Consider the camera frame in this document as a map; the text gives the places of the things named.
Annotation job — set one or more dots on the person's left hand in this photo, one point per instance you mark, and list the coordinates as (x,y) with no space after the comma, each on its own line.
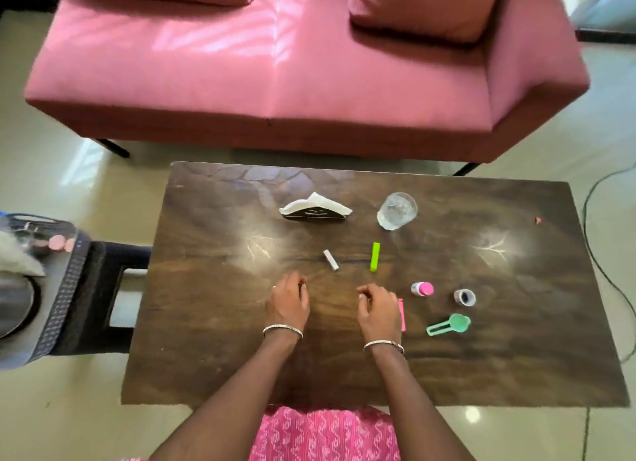
(287,300)

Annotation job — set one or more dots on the person's right hand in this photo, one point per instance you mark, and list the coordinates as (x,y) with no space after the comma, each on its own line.
(379,309)

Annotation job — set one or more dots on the person's right fingers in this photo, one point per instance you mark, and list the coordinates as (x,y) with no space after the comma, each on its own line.
(366,299)

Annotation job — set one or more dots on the person's left fingers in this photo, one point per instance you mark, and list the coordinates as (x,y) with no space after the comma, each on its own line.
(301,285)

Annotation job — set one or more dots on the person's left forearm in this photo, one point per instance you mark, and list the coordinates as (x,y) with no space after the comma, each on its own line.
(233,401)

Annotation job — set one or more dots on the person's right forearm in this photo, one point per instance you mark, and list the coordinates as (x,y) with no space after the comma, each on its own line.
(412,406)

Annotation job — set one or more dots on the dark wooden coffee table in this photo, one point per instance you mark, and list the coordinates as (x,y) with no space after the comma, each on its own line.
(377,286)

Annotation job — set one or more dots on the pink chalk stick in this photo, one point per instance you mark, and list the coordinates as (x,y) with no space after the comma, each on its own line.
(402,316)

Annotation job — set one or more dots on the white chalk stick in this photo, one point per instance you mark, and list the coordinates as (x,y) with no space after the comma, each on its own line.
(331,260)

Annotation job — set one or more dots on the green chalk stick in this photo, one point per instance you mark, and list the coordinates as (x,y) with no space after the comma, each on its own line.
(374,257)

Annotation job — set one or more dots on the silver left wrist bangle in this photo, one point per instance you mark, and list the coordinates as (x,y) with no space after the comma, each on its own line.
(282,329)

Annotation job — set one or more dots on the silver wrist bangle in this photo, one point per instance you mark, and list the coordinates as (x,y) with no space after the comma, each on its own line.
(282,329)
(383,345)

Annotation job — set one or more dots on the silver right wrist bangle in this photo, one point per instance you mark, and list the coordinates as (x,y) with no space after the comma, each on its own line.
(383,345)

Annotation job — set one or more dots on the small pink-capped bottle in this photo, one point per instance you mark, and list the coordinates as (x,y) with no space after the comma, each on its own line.
(423,289)

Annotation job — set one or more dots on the black napkin holder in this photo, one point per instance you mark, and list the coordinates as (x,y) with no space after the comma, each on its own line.
(314,214)

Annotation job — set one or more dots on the green plastic measuring scoop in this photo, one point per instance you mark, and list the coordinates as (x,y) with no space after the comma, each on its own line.
(449,324)

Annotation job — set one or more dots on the clear drinking glass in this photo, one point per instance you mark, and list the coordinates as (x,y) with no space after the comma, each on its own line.
(397,210)

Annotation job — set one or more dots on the small silver tape roll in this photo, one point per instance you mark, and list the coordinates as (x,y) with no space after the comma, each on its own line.
(465,297)

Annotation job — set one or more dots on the pink patterned dress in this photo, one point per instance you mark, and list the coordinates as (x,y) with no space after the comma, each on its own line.
(325,436)

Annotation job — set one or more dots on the black plastic stool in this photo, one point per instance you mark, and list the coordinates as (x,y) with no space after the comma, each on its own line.
(102,296)

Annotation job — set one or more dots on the pink sofa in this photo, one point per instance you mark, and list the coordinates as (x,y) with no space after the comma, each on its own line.
(308,78)

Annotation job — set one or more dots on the grey storage basket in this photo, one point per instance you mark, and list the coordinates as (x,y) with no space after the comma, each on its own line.
(37,286)

